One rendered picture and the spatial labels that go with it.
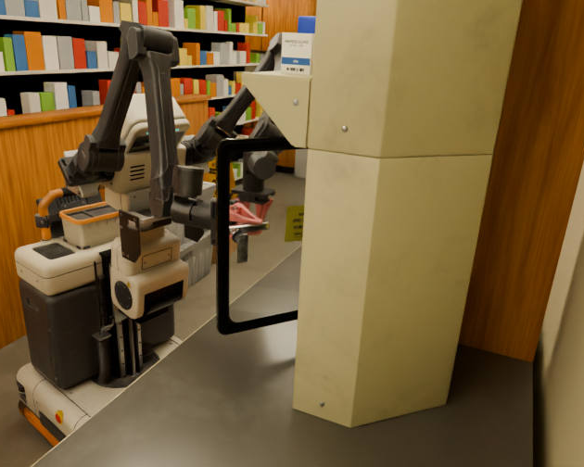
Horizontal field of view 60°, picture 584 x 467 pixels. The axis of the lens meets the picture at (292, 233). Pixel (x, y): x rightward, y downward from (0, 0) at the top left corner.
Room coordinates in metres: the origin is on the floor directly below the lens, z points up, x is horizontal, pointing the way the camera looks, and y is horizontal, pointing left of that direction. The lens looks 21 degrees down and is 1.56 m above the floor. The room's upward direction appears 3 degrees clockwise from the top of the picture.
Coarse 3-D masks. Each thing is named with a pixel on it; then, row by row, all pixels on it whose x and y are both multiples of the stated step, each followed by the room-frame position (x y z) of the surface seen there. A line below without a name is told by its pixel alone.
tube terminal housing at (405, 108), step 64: (320, 0) 0.75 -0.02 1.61; (384, 0) 0.71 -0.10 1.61; (448, 0) 0.73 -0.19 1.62; (512, 0) 0.77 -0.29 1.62; (320, 64) 0.74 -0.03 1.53; (384, 64) 0.71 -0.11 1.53; (448, 64) 0.74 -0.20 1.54; (320, 128) 0.74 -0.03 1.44; (384, 128) 0.71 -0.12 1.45; (448, 128) 0.75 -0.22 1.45; (320, 192) 0.74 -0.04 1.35; (384, 192) 0.71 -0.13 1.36; (448, 192) 0.75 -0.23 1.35; (320, 256) 0.74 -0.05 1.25; (384, 256) 0.71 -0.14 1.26; (448, 256) 0.76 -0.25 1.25; (320, 320) 0.73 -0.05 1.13; (384, 320) 0.72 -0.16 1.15; (448, 320) 0.77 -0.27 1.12; (320, 384) 0.73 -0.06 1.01; (384, 384) 0.73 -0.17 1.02; (448, 384) 0.78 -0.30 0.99
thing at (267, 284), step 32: (256, 160) 0.93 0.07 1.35; (288, 160) 0.96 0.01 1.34; (256, 192) 0.93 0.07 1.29; (288, 192) 0.96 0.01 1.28; (256, 224) 0.93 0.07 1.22; (288, 224) 0.96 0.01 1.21; (256, 256) 0.93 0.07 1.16; (288, 256) 0.96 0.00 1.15; (256, 288) 0.93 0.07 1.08; (288, 288) 0.96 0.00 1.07
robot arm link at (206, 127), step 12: (264, 60) 1.68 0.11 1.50; (240, 96) 1.67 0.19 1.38; (252, 96) 1.68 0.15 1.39; (228, 108) 1.69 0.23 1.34; (240, 108) 1.68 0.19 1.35; (216, 120) 1.68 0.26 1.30; (228, 120) 1.68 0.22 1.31; (204, 132) 1.65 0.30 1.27; (228, 132) 1.68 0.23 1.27; (204, 144) 1.67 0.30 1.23
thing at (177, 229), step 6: (204, 186) 3.17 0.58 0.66; (210, 186) 3.19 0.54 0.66; (204, 192) 3.13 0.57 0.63; (210, 192) 3.22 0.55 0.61; (198, 198) 3.10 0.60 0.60; (204, 198) 3.16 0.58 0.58; (210, 198) 3.23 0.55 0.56; (174, 222) 2.87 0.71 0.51; (168, 228) 2.81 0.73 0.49; (174, 228) 2.88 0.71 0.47; (180, 228) 2.93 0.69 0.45; (174, 234) 2.88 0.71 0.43; (180, 234) 2.93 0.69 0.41; (186, 240) 3.01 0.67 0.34
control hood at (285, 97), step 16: (256, 80) 0.78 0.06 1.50; (272, 80) 0.77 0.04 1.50; (288, 80) 0.76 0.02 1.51; (304, 80) 0.75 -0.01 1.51; (256, 96) 0.78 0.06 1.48; (272, 96) 0.77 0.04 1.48; (288, 96) 0.76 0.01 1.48; (304, 96) 0.75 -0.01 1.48; (272, 112) 0.77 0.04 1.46; (288, 112) 0.76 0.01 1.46; (304, 112) 0.75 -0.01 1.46; (288, 128) 0.76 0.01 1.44; (304, 128) 0.75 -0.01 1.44; (304, 144) 0.75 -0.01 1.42
